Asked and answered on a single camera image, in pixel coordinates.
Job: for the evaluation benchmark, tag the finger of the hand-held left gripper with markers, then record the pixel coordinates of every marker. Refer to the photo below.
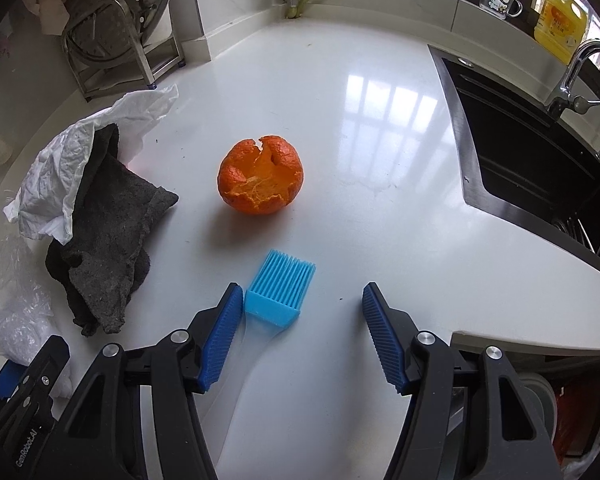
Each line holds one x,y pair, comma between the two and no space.
35,400
10,377

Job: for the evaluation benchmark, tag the black kitchen sink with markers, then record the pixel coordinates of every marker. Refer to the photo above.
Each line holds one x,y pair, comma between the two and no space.
520,150

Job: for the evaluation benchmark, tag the dark grey cloth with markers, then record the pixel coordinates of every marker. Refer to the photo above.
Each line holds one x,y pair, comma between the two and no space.
110,240

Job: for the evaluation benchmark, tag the orange peel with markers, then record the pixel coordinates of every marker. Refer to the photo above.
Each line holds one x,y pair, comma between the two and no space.
240,195

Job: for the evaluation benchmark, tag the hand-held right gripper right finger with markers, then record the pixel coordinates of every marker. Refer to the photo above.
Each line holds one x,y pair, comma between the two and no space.
382,340

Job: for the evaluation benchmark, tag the round pot lid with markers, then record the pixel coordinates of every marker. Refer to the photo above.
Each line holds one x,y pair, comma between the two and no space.
97,35

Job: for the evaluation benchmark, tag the yellow detergent bottle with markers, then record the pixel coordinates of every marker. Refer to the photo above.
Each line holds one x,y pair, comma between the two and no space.
560,25

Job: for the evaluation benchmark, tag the beige hanging cloth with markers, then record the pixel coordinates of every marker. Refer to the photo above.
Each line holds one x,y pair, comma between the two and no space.
45,0

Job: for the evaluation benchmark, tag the stainless steel rack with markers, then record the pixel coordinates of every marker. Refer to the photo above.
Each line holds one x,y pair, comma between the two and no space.
140,55

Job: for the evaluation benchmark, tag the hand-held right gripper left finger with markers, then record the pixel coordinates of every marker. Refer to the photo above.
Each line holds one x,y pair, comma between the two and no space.
222,340

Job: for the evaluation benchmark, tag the clear plastic bag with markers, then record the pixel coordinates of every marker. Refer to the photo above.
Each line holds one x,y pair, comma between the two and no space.
15,310

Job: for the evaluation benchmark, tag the blue silicone basting brush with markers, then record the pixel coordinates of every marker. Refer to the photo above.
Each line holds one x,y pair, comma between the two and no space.
280,285

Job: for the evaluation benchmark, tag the red plastic bag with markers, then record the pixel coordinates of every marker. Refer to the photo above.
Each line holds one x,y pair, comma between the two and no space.
580,420

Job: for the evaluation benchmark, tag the white plastic bag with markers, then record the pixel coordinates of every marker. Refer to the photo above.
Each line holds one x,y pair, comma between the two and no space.
55,175

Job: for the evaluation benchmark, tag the chrome faucet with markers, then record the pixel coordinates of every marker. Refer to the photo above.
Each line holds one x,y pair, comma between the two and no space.
575,60

